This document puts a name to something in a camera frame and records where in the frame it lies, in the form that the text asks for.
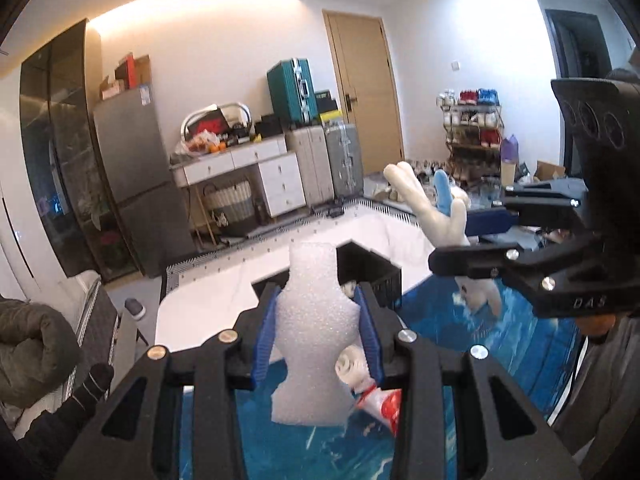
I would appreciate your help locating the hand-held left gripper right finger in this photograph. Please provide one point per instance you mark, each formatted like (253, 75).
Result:
(373, 342)

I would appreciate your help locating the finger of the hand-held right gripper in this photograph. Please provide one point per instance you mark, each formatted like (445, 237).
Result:
(475, 260)
(492, 222)

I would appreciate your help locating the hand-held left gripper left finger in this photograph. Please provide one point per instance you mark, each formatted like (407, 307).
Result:
(263, 345)

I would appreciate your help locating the white plush rabbit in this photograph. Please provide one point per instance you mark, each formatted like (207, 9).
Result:
(445, 222)

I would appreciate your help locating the white foam piece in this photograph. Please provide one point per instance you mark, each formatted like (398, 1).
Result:
(312, 320)

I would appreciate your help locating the person's right forearm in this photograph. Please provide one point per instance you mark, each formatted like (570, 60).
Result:
(600, 390)

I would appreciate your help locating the red and white tube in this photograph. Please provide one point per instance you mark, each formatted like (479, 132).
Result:
(382, 402)

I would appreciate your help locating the cardboard box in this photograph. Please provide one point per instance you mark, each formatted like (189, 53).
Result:
(548, 170)

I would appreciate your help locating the purple bottle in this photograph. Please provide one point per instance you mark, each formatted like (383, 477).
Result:
(509, 152)

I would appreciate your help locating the black storage box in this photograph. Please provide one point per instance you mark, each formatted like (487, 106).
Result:
(372, 270)

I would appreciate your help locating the metal shoe rack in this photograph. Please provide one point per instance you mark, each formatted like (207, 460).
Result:
(472, 135)

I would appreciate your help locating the grey slipper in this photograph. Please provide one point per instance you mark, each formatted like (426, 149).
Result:
(135, 307)

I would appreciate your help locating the striped laundry basket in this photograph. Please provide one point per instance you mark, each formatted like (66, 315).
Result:
(229, 205)

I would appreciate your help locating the silver suitcase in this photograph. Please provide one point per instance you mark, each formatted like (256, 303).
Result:
(345, 160)

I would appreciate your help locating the white drawer cabinet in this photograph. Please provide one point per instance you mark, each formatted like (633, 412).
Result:
(252, 172)

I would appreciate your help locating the wooden door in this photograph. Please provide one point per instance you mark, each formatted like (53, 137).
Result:
(365, 90)

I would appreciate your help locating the beige suitcase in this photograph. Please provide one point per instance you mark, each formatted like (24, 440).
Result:
(310, 165)

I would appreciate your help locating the yellow and black box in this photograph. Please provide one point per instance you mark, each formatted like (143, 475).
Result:
(327, 105)

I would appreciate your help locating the grey refrigerator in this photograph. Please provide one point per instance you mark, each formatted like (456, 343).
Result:
(137, 180)

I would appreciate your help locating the bag of oranges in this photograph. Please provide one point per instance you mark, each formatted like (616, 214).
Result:
(202, 142)

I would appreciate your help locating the person's leg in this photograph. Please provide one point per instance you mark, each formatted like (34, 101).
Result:
(60, 410)

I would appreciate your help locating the dark green blanket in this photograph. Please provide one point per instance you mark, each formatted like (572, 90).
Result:
(32, 350)

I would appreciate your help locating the black and red bag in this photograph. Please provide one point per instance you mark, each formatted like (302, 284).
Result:
(207, 120)

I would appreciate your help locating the teal suitcase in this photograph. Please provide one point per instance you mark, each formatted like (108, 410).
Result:
(291, 92)

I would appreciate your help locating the dark glass cabinet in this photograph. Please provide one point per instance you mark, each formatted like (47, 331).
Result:
(57, 160)

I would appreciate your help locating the boxes on refrigerator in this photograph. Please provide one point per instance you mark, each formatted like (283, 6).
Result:
(127, 75)

